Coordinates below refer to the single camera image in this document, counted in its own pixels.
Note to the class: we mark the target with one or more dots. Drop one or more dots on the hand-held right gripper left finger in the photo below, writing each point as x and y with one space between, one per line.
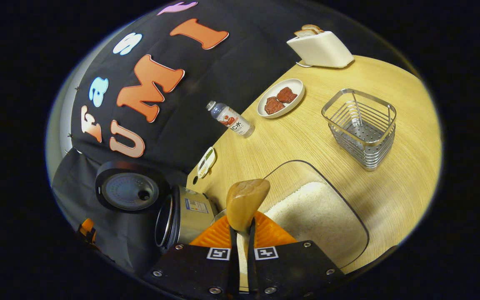
233 266

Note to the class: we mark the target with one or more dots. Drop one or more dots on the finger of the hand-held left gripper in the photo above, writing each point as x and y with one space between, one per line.
86 231

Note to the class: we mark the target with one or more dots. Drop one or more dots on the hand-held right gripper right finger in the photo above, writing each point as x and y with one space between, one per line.
251 271

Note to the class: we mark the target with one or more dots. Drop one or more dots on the dark rice cooker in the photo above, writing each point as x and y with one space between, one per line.
190 225

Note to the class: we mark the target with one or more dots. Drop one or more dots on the wooden spoon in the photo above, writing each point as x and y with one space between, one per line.
244 204

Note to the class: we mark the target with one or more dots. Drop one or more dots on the clear tray of white rice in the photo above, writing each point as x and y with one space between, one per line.
319 216

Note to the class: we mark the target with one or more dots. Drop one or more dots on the white divided bean dish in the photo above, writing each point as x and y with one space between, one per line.
206 162

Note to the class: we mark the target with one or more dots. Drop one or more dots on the clear drink bottle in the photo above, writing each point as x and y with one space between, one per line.
233 121

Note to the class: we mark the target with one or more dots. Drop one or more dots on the red meat piece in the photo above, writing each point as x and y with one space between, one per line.
286 95
274 105

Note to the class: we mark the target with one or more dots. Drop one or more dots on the white round plate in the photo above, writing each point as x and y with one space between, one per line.
296 85

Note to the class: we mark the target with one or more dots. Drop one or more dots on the black backdrop cloth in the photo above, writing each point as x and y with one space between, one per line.
231 71

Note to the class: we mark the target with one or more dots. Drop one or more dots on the white toaster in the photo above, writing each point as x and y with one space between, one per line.
323 52

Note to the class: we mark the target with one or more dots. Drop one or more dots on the toasted bread slice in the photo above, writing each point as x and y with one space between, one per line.
304 33
311 27

